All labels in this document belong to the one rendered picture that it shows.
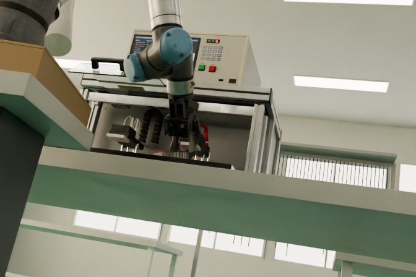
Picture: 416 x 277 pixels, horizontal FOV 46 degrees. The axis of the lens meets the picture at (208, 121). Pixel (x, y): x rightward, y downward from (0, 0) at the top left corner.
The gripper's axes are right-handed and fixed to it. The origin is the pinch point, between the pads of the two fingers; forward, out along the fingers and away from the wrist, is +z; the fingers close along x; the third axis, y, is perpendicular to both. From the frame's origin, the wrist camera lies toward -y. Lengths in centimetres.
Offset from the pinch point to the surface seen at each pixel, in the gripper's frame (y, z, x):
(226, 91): -23.7, -11.7, 7.4
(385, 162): -333, 162, 98
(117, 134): -4.7, -1.6, -23.9
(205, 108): -18.9, -7.2, 1.3
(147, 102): -19.6, -7.4, -19.3
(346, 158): -334, 163, 61
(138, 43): -38, -23, -29
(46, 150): 25.7, -10.0, -29.4
